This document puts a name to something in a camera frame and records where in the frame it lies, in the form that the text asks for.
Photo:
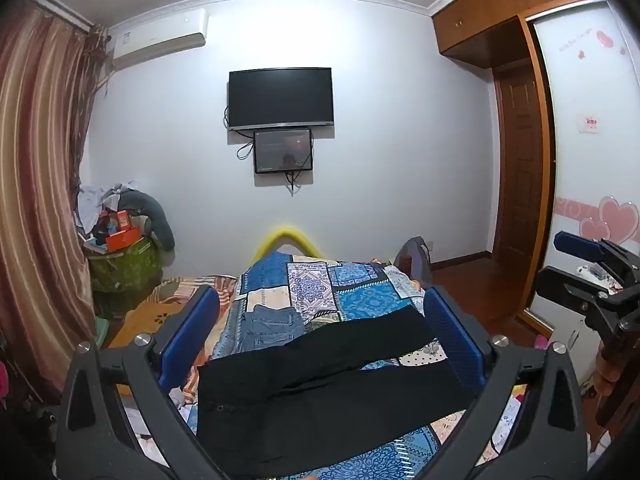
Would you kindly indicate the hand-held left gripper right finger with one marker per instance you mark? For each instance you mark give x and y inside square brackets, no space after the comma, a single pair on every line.
[452,335]

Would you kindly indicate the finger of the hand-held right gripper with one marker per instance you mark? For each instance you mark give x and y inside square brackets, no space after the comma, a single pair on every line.
[565,282]
[575,245]

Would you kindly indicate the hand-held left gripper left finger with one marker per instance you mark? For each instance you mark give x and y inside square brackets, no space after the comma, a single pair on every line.
[200,330]

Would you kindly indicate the black pants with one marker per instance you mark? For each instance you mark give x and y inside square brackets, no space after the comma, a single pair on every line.
[310,390]

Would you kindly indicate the wooden lap desk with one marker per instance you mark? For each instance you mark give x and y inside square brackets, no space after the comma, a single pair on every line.
[155,312]

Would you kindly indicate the orange striped sheet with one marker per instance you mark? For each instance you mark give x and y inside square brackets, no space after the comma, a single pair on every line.
[180,282]

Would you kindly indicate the pink object on floor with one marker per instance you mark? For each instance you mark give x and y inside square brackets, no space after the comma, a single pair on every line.
[540,342]

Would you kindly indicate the blue jeans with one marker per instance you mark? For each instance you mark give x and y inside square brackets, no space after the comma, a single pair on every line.
[270,327]

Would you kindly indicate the grey garment on chair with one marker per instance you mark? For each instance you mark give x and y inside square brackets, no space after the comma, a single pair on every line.
[417,260]

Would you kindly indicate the green patterned bag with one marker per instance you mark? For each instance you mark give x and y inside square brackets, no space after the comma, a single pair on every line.
[125,265]

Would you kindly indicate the brown wooden door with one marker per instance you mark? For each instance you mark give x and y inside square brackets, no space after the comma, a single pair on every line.
[520,160]

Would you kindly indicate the blue patchwork blanket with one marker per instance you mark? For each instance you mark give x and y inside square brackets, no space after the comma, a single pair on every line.
[360,285]

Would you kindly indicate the white heart-print wardrobe door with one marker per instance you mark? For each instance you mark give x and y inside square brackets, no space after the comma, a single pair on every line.
[575,135]

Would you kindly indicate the grey neck pillow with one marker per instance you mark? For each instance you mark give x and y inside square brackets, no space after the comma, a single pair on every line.
[160,220]

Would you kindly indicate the orange box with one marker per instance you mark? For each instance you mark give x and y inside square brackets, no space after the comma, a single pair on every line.
[122,240]

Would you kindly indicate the small red box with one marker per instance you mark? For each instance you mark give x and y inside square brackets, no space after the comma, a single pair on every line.
[122,219]

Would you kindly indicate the pile of pale clothes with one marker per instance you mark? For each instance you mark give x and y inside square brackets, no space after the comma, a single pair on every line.
[90,205]

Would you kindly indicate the striped pink curtain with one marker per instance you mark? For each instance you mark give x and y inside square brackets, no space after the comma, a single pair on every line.
[40,160]

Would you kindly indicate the wooden overhead cabinet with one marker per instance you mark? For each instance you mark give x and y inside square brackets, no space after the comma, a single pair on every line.
[480,25]

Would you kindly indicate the white air conditioner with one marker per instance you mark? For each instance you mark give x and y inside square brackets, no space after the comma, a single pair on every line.
[160,35]

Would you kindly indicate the yellow curved bed rail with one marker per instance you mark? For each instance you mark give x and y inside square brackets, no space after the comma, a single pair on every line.
[285,232]

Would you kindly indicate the small black wall monitor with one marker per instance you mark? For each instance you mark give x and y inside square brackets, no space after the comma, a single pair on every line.
[282,150]

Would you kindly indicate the black wall television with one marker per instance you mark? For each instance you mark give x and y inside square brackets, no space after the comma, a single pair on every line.
[280,97]

